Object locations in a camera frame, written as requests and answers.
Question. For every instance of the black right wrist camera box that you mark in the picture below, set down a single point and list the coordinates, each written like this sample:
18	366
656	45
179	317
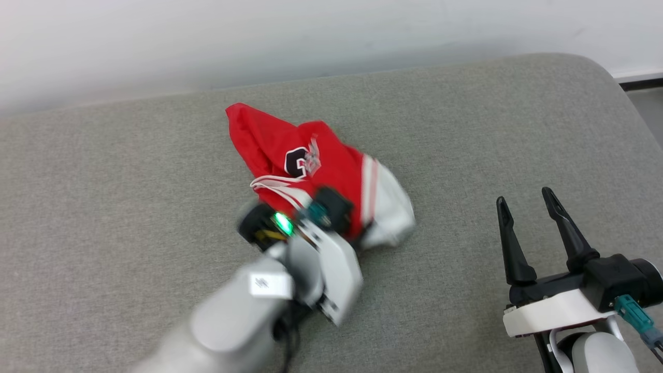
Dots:
616	280

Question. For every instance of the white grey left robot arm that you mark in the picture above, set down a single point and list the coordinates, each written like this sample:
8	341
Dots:
233	321

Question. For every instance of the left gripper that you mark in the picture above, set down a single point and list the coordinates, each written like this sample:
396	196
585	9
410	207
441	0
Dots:
331	269

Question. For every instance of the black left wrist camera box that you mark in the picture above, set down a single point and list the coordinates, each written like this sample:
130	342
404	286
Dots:
336	207

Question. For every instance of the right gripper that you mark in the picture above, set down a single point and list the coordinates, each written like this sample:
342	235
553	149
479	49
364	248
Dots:
549	311

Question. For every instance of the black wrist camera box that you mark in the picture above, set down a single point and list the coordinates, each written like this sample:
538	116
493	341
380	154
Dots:
616	280
336	207

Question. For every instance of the grey fabric sofa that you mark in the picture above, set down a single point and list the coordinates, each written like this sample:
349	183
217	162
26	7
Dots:
103	207

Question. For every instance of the red basketball jersey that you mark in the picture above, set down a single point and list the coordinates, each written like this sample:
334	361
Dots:
274	145

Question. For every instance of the dark wall baseboard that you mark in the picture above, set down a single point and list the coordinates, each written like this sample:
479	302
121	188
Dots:
642	84

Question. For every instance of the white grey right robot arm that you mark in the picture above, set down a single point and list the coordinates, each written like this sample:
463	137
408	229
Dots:
601	355

